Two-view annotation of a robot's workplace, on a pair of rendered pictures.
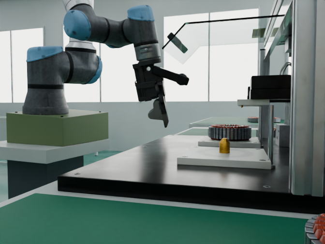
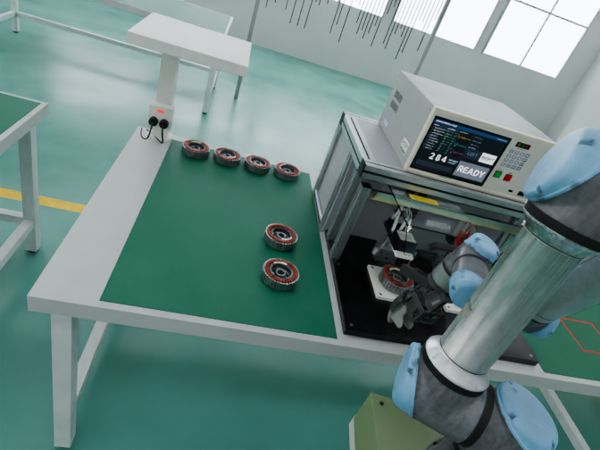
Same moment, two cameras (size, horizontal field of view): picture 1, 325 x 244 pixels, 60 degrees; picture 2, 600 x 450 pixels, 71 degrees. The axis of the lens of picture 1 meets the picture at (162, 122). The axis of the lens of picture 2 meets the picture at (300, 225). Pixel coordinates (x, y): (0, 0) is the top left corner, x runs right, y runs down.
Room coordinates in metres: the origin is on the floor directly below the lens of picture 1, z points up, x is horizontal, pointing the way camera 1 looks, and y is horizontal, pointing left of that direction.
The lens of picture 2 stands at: (1.63, 0.60, 1.57)
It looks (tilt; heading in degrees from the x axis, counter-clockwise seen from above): 32 degrees down; 239
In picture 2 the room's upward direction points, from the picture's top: 21 degrees clockwise
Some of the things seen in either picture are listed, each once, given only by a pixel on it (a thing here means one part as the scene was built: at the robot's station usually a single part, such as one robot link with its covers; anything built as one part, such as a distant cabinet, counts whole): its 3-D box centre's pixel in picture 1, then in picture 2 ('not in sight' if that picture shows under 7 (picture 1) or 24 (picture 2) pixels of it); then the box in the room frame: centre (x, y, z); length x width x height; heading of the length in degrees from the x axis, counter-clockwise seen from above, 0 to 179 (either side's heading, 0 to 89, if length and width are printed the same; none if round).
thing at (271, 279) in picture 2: not in sight; (279, 274); (1.14, -0.24, 0.77); 0.11 x 0.11 x 0.04
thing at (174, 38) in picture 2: not in sight; (187, 100); (1.36, -0.95, 0.98); 0.37 x 0.35 x 0.46; 164
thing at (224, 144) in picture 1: (224, 145); not in sight; (0.53, -0.12, 0.80); 0.02 x 0.02 x 0.03
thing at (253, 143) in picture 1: (229, 141); (393, 285); (0.76, -0.18, 0.78); 0.15 x 0.15 x 0.01; 74
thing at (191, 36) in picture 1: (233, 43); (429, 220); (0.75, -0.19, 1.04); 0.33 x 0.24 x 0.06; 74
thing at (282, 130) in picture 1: (287, 134); (385, 252); (0.72, -0.32, 0.80); 0.07 x 0.05 x 0.06; 164
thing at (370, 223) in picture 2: not in sight; (422, 213); (0.57, -0.39, 0.92); 0.66 x 0.01 x 0.30; 164
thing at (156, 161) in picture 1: (234, 154); (422, 291); (0.64, -0.16, 0.76); 0.64 x 0.47 x 0.02; 164
